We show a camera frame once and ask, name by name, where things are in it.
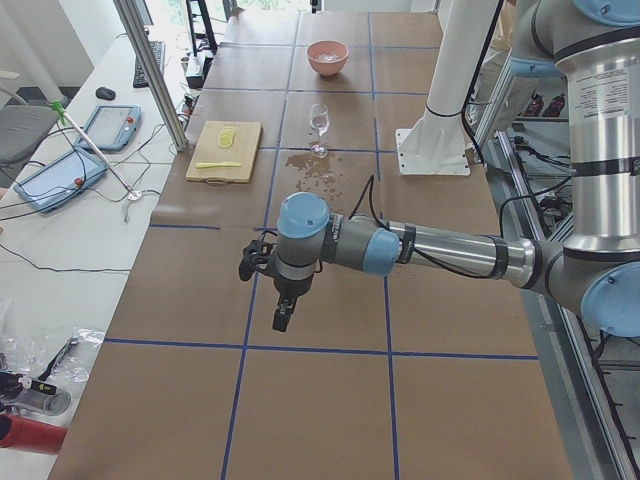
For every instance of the pink bowl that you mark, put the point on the pink bowl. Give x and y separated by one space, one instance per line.
328 46

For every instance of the yellow plastic knife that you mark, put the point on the yellow plastic knife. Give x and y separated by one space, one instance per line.
223 164

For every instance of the bamboo cutting board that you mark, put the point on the bamboo cutting board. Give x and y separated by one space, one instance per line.
244 150

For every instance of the aluminium frame post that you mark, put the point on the aluminium frame post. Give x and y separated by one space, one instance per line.
134 27

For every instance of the grey office chair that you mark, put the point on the grey office chair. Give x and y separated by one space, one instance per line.
23 127

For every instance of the pile of clear ice cubes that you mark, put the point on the pile of clear ice cubes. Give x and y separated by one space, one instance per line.
328 57

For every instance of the clear wine glass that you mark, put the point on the clear wine glass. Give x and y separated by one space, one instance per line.
319 123

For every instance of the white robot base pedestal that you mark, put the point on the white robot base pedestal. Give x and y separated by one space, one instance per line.
435 145

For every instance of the black computer mouse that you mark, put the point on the black computer mouse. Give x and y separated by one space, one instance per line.
105 93

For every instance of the red bottle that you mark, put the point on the red bottle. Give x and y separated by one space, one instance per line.
29 435

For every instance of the clear plastic bag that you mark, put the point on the clear plastic bag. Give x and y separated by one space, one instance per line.
41 375

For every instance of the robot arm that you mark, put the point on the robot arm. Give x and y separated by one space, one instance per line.
595 271

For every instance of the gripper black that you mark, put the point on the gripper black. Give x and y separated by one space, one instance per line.
291 286

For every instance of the silver rod green tip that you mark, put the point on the silver rod green tip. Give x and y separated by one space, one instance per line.
131 193

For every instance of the blue teach pendant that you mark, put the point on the blue teach pendant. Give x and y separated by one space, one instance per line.
57 183
112 127

